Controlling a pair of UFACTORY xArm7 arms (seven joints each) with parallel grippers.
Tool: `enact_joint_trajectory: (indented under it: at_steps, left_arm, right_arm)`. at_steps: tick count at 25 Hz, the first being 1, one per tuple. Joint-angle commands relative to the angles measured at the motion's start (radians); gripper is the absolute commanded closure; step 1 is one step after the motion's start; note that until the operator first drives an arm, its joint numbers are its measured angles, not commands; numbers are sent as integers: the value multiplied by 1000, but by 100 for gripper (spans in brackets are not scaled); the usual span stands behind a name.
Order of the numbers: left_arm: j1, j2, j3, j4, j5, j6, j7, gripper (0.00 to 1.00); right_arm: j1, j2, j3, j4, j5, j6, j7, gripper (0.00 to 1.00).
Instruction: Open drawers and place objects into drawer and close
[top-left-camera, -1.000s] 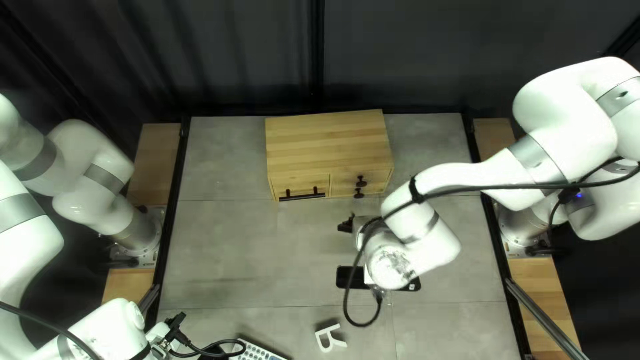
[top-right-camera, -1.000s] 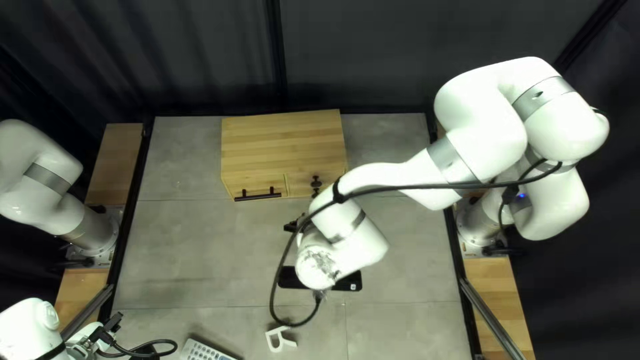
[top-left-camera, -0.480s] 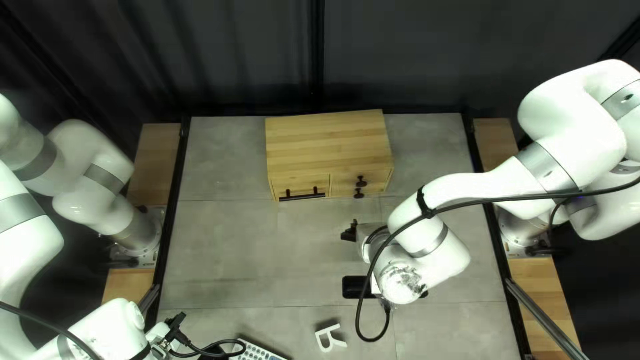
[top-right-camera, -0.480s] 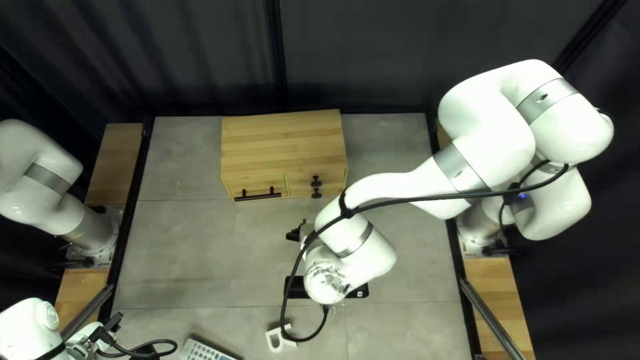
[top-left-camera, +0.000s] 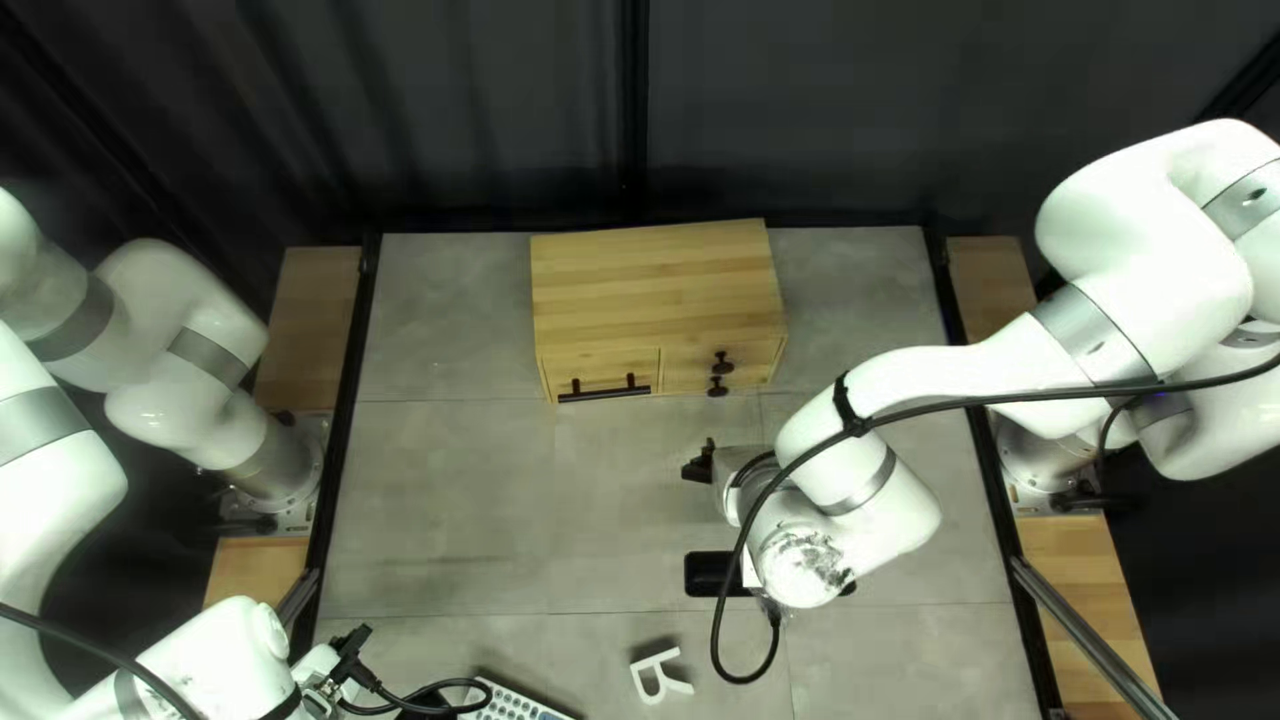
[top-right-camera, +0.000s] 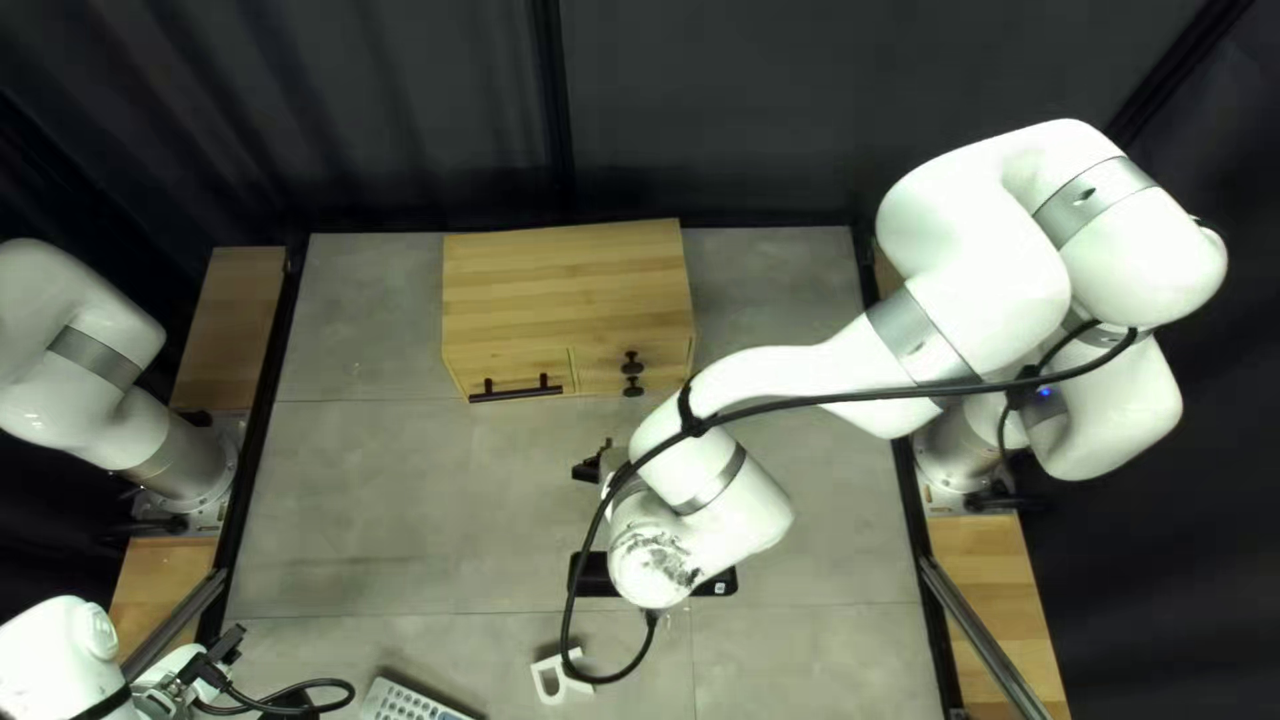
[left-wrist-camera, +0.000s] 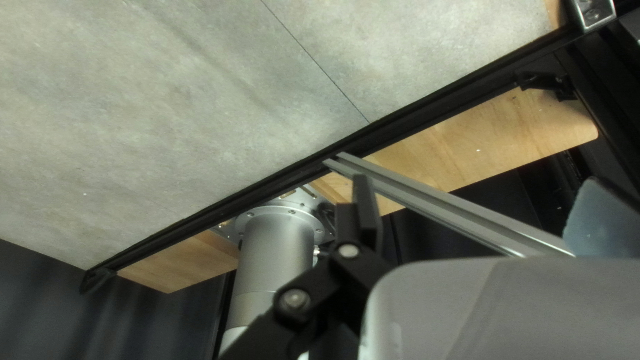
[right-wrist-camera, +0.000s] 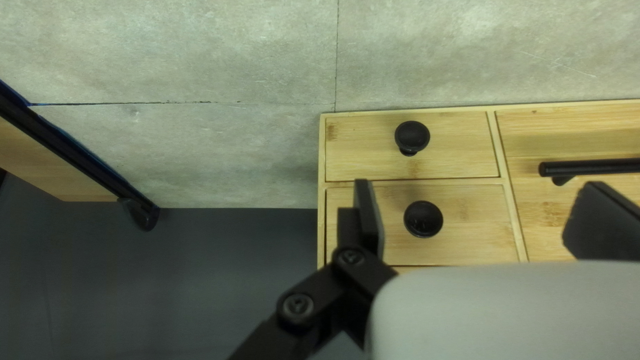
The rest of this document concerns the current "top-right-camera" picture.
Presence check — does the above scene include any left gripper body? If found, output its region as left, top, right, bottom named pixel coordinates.
left=128, top=645, right=211, bottom=720

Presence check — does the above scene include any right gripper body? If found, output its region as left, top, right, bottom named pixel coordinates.
left=602, top=462, right=647, bottom=528

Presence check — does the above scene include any wooden chest of drawers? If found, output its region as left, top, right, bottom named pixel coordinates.
left=441, top=217, right=697, bottom=406

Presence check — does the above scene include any white letter block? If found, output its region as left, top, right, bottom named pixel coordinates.
left=529, top=647, right=599, bottom=707

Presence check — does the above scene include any grey remote control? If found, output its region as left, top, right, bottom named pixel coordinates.
left=357, top=676, right=472, bottom=720

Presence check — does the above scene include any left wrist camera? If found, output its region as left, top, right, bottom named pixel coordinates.
left=195, top=624, right=250, bottom=692

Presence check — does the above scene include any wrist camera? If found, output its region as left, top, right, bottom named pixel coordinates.
left=195, top=624, right=250, bottom=692
left=567, top=549, right=740, bottom=599

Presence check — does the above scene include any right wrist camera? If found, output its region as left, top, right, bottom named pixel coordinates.
left=567, top=549, right=740, bottom=599

